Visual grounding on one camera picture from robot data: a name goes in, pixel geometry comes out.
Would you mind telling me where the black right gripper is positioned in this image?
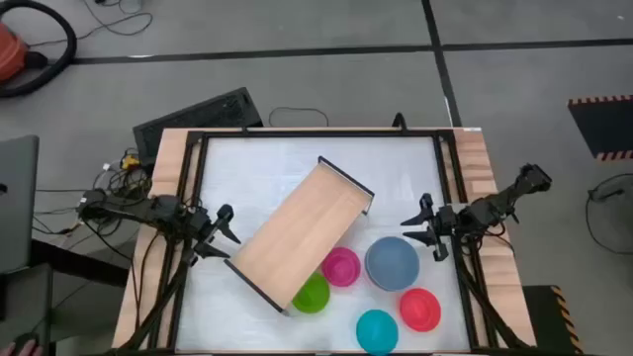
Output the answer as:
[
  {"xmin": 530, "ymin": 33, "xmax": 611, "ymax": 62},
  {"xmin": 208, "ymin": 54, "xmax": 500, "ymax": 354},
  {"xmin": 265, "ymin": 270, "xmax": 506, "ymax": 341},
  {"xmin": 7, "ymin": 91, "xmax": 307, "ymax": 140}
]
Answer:
[{"xmin": 400, "ymin": 193, "xmax": 460, "ymax": 262}]

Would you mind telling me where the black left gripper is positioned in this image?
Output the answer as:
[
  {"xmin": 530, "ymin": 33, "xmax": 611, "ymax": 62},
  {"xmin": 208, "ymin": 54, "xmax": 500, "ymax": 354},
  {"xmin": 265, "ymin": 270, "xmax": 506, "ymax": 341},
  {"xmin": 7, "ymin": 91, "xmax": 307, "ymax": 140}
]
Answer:
[{"xmin": 186, "ymin": 204, "xmax": 242, "ymax": 260}]

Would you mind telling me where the large grey-blue bowl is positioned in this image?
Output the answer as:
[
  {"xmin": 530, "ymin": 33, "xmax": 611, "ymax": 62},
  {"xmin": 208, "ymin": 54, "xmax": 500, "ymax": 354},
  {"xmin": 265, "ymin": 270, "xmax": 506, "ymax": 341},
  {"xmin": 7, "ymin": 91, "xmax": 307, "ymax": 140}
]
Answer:
[{"xmin": 364, "ymin": 235, "xmax": 421, "ymax": 293}]

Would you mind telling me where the small red bowl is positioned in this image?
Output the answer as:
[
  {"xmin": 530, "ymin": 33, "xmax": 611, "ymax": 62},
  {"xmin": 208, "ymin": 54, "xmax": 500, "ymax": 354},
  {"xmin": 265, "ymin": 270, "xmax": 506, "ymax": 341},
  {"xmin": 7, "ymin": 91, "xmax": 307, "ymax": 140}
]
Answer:
[{"xmin": 399, "ymin": 287, "xmax": 442, "ymax": 333}]

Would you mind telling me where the small magenta bowl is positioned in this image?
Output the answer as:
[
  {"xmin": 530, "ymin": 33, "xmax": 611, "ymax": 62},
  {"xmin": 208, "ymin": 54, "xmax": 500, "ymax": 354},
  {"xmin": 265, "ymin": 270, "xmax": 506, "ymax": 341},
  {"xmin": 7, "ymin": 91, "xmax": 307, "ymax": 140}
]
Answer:
[{"xmin": 320, "ymin": 246, "xmax": 362, "ymax": 289}]

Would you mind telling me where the small green bowl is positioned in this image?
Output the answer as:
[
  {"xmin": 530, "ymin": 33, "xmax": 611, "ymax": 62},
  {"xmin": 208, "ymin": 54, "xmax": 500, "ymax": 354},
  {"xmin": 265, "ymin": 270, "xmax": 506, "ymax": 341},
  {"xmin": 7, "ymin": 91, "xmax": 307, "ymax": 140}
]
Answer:
[{"xmin": 291, "ymin": 271, "xmax": 331, "ymax": 315}]

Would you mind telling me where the small turquoise bowl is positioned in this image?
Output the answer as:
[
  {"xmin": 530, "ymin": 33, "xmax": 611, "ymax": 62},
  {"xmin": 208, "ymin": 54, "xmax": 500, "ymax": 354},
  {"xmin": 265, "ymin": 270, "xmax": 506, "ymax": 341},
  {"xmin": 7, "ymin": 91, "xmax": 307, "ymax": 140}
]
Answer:
[{"xmin": 355, "ymin": 309, "xmax": 400, "ymax": 356}]

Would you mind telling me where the black desk beam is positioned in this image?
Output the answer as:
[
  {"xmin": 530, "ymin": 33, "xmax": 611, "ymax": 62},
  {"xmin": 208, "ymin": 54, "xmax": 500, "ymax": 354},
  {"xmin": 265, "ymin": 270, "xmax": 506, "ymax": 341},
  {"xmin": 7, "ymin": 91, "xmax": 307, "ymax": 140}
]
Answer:
[{"xmin": 30, "ymin": 238, "xmax": 131, "ymax": 288}]

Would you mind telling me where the black hazard-striped floor mat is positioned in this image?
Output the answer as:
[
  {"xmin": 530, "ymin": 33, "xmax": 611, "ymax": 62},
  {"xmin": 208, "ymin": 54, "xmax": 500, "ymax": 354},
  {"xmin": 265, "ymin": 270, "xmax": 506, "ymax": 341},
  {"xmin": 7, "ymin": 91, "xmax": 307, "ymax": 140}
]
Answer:
[
  {"xmin": 567, "ymin": 94, "xmax": 633, "ymax": 162},
  {"xmin": 522, "ymin": 285, "xmax": 585, "ymax": 356}
]

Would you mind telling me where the grey round stand base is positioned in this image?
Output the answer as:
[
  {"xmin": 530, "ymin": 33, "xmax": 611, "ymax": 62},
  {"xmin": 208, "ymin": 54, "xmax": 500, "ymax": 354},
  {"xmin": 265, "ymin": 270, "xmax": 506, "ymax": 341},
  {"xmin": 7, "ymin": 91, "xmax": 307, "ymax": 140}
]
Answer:
[{"xmin": 586, "ymin": 172, "xmax": 633, "ymax": 256}]

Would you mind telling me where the person's hand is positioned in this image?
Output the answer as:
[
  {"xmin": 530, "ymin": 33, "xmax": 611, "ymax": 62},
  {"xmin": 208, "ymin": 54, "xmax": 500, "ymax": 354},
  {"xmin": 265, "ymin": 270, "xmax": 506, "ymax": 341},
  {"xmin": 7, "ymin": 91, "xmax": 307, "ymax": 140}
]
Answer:
[{"xmin": 0, "ymin": 338, "xmax": 45, "ymax": 356}]

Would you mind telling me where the orange vacuum cleaner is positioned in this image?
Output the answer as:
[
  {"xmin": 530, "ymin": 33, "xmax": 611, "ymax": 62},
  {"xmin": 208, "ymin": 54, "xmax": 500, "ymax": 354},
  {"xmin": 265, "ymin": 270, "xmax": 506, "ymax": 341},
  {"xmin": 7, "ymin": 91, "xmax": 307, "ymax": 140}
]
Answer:
[{"xmin": 0, "ymin": 22, "xmax": 49, "ymax": 83}]

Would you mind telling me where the black cable bundle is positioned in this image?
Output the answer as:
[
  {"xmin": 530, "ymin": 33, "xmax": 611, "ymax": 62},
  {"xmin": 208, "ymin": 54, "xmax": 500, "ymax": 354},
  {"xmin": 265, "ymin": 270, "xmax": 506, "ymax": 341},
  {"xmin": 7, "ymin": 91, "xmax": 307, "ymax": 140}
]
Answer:
[{"xmin": 32, "ymin": 147, "xmax": 154, "ymax": 238}]

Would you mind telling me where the looped black floor cable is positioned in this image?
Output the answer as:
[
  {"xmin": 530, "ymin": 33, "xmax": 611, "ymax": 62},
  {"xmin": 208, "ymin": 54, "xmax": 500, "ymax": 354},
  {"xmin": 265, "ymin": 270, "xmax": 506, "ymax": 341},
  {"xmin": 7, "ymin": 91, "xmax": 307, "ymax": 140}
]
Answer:
[{"xmin": 268, "ymin": 106, "xmax": 330, "ymax": 129}]

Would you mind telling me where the thin black floor cable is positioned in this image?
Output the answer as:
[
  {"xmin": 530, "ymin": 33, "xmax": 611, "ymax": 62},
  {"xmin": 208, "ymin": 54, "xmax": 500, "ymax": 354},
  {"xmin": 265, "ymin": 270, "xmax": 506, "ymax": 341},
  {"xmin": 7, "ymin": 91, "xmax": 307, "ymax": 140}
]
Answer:
[{"xmin": 29, "ymin": 0, "xmax": 153, "ymax": 49}]

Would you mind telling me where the black vacuum hose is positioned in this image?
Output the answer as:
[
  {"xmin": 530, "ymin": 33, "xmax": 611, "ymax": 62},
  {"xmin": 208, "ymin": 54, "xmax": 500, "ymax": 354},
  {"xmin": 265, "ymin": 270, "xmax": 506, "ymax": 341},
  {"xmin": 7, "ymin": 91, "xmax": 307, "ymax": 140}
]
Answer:
[{"xmin": 0, "ymin": 0, "xmax": 78, "ymax": 99}]

